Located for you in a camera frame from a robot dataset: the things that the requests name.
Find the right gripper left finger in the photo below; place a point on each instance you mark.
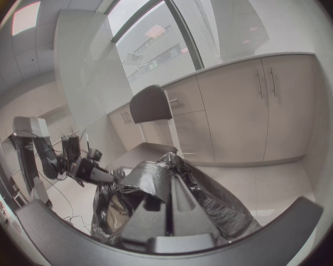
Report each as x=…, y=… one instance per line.
x=138, y=223

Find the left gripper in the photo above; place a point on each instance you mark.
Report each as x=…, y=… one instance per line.
x=84, y=170

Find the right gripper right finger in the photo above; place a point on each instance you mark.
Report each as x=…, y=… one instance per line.
x=188, y=215

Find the black plastic bag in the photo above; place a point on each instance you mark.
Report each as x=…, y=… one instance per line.
x=211, y=204

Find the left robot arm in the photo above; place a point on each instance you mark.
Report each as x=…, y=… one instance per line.
x=50, y=165

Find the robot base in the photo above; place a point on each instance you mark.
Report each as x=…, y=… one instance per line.
x=40, y=190

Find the dark grey padded chair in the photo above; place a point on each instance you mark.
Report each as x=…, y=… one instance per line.
x=148, y=104

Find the beige low cabinet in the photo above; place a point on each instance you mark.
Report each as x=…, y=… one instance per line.
x=238, y=115

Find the window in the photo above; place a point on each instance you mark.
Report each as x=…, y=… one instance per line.
x=183, y=23

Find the square ceiling light panel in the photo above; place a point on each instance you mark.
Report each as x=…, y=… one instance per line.
x=26, y=18

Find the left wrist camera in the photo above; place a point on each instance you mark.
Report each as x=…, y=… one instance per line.
x=94, y=154

